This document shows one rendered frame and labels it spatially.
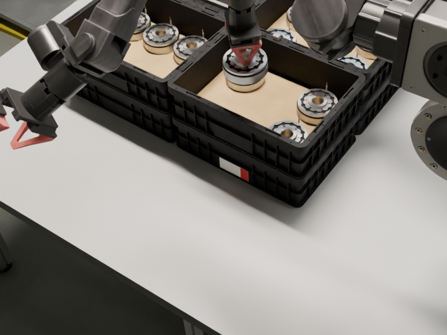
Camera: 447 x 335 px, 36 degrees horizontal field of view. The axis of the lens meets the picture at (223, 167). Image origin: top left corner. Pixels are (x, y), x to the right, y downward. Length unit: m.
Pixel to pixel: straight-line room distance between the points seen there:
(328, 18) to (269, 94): 0.86
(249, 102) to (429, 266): 0.60
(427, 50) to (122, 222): 1.00
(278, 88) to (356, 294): 0.58
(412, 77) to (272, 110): 0.83
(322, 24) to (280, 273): 0.78
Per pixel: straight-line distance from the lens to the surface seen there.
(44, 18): 3.48
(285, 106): 1.76
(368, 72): 1.72
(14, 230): 2.69
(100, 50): 1.12
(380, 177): 1.79
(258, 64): 1.55
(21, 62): 2.24
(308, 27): 0.96
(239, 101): 1.77
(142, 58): 1.94
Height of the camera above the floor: 2.03
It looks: 48 degrees down
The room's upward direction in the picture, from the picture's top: 4 degrees counter-clockwise
